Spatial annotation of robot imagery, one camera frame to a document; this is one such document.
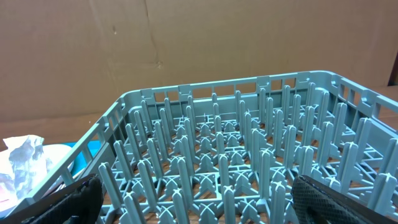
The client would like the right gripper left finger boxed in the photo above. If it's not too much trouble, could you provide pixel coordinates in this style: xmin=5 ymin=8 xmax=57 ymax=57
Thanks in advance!
xmin=1 ymin=174 xmax=103 ymax=224

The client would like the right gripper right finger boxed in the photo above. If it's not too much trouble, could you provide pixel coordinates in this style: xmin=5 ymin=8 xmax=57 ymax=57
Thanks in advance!
xmin=291 ymin=175 xmax=397 ymax=224

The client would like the grey dishwasher rack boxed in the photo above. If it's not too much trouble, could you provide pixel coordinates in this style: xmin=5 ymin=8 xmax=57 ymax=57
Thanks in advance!
xmin=6 ymin=70 xmax=397 ymax=223

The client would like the teal plastic tray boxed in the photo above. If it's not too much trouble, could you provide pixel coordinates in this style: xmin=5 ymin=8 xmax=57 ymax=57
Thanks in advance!
xmin=63 ymin=139 xmax=102 ymax=178

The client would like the crumpled white napkin right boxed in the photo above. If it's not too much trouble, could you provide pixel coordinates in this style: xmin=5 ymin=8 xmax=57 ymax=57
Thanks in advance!
xmin=1 ymin=135 xmax=53 ymax=201

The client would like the pink plate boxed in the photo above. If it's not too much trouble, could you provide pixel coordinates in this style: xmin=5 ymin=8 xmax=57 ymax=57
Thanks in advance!
xmin=1 ymin=144 xmax=72 ymax=218

